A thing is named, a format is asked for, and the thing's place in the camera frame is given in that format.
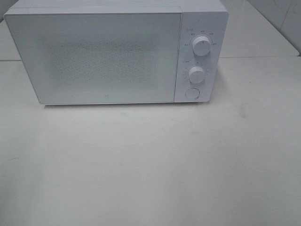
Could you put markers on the white microwave knob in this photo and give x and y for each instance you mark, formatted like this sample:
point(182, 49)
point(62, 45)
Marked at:
point(201, 45)
point(196, 74)

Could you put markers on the round white door button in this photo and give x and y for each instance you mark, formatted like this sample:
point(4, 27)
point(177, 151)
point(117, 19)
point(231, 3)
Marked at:
point(192, 93)

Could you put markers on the white microwave oven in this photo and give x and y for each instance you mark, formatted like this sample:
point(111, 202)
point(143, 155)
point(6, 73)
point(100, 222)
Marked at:
point(198, 17)

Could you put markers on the white microwave door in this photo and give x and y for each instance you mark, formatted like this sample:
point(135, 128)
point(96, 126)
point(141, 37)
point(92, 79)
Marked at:
point(99, 59)

